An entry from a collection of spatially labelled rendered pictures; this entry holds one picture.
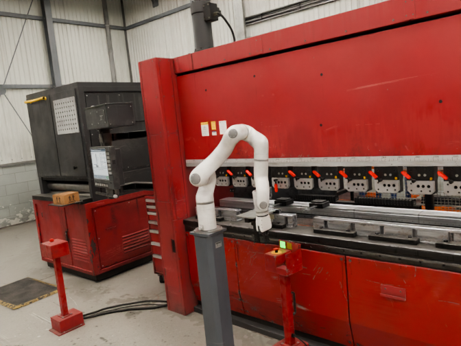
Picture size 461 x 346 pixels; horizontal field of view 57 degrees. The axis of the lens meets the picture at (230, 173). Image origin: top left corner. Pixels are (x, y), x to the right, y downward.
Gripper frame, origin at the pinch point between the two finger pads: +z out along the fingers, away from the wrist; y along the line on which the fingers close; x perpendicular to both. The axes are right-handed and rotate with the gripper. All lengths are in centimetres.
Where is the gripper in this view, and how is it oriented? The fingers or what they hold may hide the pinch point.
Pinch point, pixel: (265, 237)
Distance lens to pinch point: 273.7
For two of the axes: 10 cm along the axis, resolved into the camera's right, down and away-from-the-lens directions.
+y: -7.4, 2.4, -6.3
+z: 1.6, 9.7, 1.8
